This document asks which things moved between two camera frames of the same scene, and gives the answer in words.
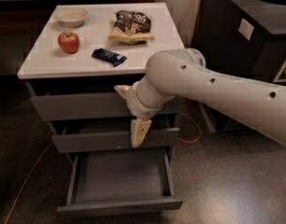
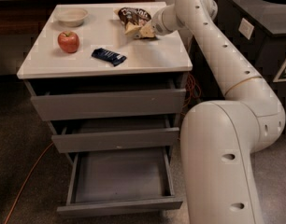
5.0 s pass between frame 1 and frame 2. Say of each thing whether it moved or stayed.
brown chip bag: moved
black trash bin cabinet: stayed
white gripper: moved
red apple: stayed
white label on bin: stayed
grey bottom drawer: stayed
